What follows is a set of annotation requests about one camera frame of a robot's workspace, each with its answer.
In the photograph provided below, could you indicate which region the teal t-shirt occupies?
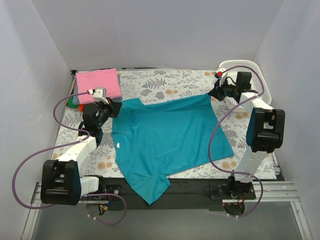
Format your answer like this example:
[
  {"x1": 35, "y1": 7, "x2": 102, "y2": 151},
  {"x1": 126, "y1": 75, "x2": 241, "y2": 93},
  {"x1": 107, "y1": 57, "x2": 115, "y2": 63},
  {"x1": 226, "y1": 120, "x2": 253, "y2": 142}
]
[{"x1": 111, "y1": 94, "x2": 234, "y2": 204}]

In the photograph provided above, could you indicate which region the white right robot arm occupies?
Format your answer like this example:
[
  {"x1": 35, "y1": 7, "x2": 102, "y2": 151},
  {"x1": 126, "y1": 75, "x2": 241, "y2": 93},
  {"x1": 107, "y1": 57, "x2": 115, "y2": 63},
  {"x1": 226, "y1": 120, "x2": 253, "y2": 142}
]
[{"x1": 208, "y1": 71, "x2": 286, "y2": 199}]

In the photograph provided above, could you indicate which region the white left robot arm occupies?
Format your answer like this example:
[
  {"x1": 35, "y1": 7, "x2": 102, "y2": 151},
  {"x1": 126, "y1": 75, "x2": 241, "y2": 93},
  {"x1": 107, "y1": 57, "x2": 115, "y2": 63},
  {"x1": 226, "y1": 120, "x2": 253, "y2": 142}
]
[{"x1": 40, "y1": 99, "x2": 122, "y2": 206}]

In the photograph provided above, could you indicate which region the red folded t-shirt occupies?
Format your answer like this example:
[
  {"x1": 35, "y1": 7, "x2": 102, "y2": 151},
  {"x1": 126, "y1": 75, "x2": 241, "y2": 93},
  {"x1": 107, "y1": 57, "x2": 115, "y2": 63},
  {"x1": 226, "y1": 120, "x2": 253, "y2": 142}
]
[{"x1": 65, "y1": 83, "x2": 81, "y2": 109}]

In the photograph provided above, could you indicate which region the pink folded t-shirt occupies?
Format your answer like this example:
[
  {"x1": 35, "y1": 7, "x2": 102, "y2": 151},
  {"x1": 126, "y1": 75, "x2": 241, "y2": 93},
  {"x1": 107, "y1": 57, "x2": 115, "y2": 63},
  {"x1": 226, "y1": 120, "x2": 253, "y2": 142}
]
[{"x1": 75, "y1": 68, "x2": 122, "y2": 99}]

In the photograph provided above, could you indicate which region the green folded t-shirt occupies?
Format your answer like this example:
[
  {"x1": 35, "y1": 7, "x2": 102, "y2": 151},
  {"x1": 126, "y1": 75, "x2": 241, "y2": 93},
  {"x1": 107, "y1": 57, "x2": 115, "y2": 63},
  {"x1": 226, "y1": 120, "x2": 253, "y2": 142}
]
[{"x1": 67, "y1": 95, "x2": 80, "y2": 109}]

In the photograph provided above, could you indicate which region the white perforated plastic basket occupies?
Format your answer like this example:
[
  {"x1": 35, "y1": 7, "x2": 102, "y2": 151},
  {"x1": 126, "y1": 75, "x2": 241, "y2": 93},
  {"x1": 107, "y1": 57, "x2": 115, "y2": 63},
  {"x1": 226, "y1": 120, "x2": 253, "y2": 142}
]
[{"x1": 217, "y1": 59, "x2": 273, "y2": 115}]

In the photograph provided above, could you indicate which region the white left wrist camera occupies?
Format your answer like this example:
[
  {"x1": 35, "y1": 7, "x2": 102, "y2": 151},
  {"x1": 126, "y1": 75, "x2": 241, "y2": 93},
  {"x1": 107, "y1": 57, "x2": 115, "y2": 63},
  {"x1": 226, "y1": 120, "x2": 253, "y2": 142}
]
[{"x1": 92, "y1": 87, "x2": 109, "y2": 105}]

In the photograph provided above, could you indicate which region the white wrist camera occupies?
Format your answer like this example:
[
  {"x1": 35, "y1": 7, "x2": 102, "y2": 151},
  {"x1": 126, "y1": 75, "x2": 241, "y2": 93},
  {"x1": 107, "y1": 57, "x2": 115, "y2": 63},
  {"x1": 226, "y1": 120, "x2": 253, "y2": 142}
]
[
  {"x1": 214, "y1": 67, "x2": 227, "y2": 80},
  {"x1": 92, "y1": 87, "x2": 109, "y2": 105}
]

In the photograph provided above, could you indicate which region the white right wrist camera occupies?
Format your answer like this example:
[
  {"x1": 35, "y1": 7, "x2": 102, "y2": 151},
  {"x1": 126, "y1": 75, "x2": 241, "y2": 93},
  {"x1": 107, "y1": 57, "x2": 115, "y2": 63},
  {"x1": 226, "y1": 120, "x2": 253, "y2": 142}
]
[{"x1": 214, "y1": 67, "x2": 227, "y2": 80}]

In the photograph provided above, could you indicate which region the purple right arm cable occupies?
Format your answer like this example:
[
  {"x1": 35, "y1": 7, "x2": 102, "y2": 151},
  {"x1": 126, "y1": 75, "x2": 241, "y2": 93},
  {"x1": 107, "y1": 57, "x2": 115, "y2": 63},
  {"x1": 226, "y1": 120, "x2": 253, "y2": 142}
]
[{"x1": 208, "y1": 64, "x2": 267, "y2": 218}]

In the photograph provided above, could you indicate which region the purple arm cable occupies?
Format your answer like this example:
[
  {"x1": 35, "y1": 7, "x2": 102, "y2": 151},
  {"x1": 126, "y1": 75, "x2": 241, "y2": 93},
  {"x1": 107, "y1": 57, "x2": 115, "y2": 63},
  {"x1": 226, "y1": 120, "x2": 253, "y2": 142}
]
[
  {"x1": 208, "y1": 64, "x2": 267, "y2": 218},
  {"x1": 11, "y1": 90, "x2": 128, "y2": 226}
]

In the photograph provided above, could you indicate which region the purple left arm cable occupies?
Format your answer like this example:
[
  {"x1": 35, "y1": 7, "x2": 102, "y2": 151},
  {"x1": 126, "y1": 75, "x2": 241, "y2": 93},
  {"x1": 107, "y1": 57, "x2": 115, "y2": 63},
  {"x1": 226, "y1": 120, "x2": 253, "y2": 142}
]
[{"x1": 11, "y1": 90, "x2": 128, "y2": 226}]

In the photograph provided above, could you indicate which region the aluminium front frame rail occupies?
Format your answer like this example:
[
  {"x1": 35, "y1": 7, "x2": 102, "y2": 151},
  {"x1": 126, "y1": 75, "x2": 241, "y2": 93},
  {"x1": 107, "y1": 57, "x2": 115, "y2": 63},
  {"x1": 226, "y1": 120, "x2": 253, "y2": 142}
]
[{"x1": 21, "y1": 181, "x2": 312, "y2": 240}]

